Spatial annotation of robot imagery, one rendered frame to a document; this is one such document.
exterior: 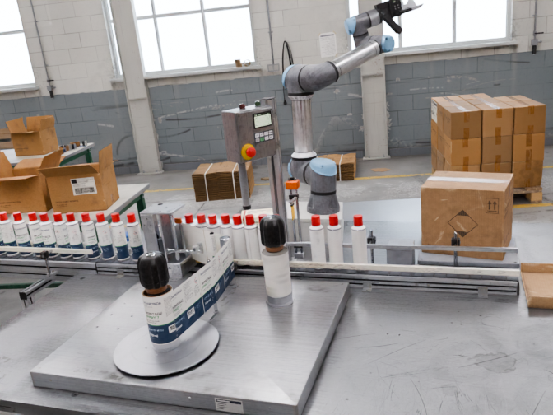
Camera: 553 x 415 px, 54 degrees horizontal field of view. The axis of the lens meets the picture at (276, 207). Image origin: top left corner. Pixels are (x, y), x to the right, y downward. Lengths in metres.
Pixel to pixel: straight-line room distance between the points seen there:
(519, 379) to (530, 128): 4.04
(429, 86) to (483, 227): 5.43
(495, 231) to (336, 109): 5.48
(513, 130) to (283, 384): 4.29
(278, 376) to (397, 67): 6.22
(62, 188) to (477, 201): 2.50
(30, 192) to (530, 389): 3.13
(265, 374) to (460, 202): 1.02
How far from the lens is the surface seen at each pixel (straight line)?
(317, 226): 1.98
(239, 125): 1.99
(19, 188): 3.87
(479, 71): 7.56
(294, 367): 1.51
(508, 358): 1.66
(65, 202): 3.67
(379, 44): 2.58
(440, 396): 1.50
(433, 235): 2.20
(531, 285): 2.06
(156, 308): 1.59
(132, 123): 7.98
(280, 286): 1.77
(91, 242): 2.46
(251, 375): 1.50
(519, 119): 5.40
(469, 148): 5.33
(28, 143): 6.18
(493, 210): 2.12
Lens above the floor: 1.73
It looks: 18 degrees down
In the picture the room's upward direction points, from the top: 6 degrees counter-clockwise
